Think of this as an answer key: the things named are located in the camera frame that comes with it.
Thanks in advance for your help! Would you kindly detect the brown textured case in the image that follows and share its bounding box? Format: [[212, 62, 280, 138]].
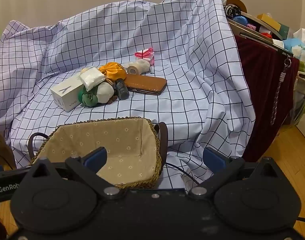
[[124, 73, 167, 96]]

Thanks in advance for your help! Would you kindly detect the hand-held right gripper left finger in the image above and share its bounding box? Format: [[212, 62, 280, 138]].
[[29, 147, 123, 201]]

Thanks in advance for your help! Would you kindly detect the blue checked bed sheet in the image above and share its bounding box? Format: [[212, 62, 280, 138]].
[[0, 0, 255, 188]]

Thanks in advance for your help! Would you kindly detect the white cardboard box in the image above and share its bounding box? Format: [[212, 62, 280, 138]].
[[50, 76, 87, 113]]

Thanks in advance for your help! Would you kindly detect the dark red velvet cloth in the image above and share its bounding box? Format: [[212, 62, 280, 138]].
[[234, 34, 300, 163]]

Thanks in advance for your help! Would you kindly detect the black cable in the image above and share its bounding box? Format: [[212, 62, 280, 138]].
[[164, 162, 202, 187]]

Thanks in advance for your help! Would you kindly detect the dark brown curved object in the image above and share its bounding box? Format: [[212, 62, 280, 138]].
[[0, 129, 17, 170]]

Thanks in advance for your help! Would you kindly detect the white soft ball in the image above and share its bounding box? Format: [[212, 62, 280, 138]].
[[97, 82, 115, 104]]

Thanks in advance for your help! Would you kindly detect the green plush toy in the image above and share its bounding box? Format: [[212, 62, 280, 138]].
[[78, 86, 101, 108]]

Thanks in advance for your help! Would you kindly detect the white tissue packet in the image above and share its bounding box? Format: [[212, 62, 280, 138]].
[[79, 66, 106, 92]]

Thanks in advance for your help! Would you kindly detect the white tissue paper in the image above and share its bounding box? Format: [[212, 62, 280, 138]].
[[292, 28, 305, 46]]

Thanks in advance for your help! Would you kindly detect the brown round board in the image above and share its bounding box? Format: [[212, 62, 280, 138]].
[[226, 0, 248, 12]]

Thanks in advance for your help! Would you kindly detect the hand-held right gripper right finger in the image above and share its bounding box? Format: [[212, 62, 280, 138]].
[[187, 147, 283, 201]]

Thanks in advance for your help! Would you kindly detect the black white striped cloth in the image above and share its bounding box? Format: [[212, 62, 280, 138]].
[[224, 4, 241, 19]]

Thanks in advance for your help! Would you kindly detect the orange drawstring pouch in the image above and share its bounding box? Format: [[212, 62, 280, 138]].
[[98, 62, 128, 83]]

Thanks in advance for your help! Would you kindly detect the yellow box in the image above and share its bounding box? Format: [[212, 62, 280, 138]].
[[257, 13, 281, 30]]

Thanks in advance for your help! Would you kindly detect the beige tape roll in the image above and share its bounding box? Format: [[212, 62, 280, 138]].
[[127, 65, 144, 76]]

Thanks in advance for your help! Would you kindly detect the white gauze bundle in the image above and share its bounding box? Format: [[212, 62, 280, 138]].
[[136, 58, 152, 73]]

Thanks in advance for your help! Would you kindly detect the blue plastic bag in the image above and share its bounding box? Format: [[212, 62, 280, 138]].
[[282, 38, 305, 58]]

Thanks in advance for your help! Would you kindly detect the woven basket with beige liner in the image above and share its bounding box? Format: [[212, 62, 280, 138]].
[[28, 117, 169, 190]]

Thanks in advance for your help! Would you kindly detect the pink plastic packet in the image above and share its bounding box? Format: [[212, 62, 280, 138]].
[[134, 47, 155, 67]]

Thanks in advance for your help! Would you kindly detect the grey bottle with black cap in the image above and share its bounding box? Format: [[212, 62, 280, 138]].
[[116, 78, 130, 100]]

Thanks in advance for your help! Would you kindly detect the dark green box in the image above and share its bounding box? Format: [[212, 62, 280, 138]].
[[277, 24, 294, 40]]

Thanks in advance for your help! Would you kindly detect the clear storage bag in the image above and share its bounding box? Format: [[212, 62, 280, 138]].
[[289, 71, 305, 127]]

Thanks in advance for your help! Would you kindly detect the braided rope keychain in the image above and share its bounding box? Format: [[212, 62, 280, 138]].
[[271, 55, 293, 125]]

